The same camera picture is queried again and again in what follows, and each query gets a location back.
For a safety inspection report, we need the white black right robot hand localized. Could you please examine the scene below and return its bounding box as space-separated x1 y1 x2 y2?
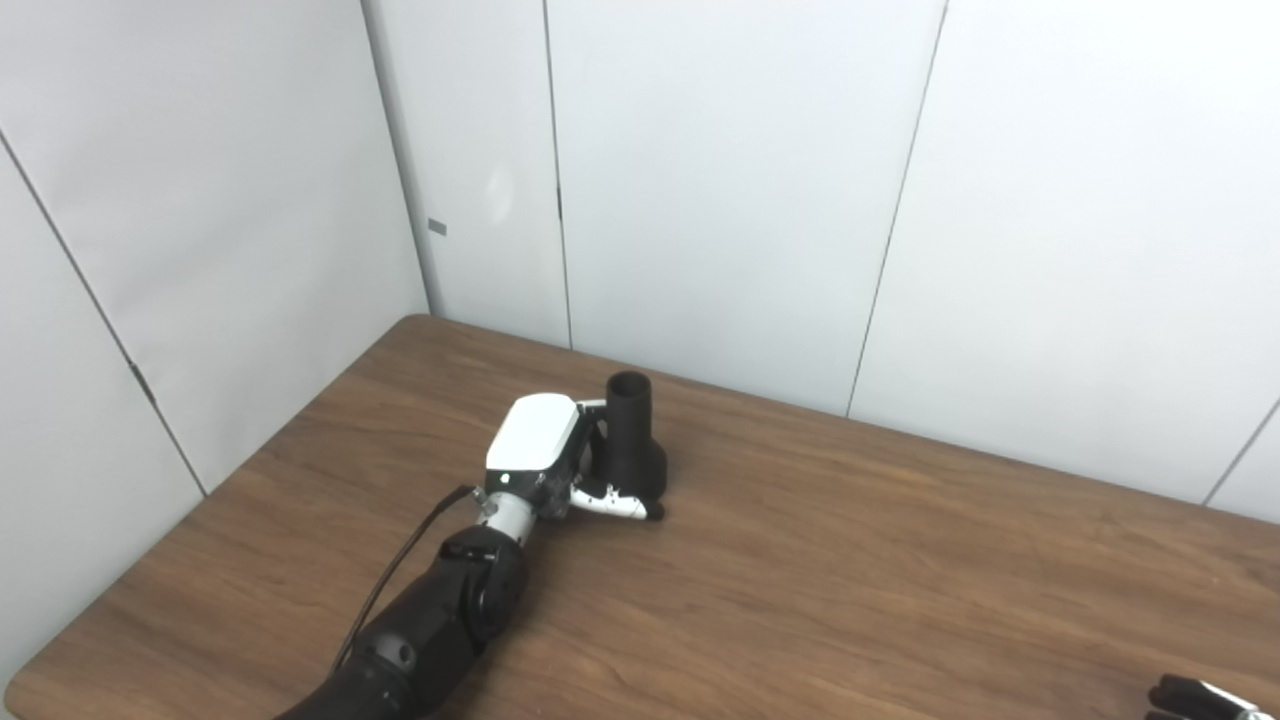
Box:
1147 674 1280 720

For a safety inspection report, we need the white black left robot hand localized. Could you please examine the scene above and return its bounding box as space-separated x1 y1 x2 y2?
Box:
483 393 666 523

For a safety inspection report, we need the black funnel-shaped nozzle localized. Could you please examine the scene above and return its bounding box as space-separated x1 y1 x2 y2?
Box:
588 371 669 506

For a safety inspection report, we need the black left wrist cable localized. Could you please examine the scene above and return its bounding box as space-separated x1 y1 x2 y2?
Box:
330 485 479 673

